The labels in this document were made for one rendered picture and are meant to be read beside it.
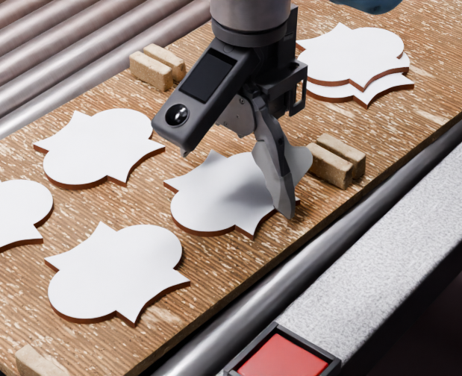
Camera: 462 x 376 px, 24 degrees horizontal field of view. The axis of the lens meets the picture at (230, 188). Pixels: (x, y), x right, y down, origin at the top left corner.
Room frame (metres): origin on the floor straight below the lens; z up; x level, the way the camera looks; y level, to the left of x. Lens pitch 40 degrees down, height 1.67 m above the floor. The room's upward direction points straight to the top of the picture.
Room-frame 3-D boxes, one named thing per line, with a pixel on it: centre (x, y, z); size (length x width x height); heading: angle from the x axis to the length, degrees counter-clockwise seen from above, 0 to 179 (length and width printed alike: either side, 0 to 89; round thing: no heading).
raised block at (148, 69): (1.08, 0.09, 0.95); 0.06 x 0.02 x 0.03; 48
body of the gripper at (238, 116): (0.89, -0.02, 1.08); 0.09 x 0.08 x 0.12; 138
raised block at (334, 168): (0.90, -0.10, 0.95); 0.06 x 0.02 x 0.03; 48
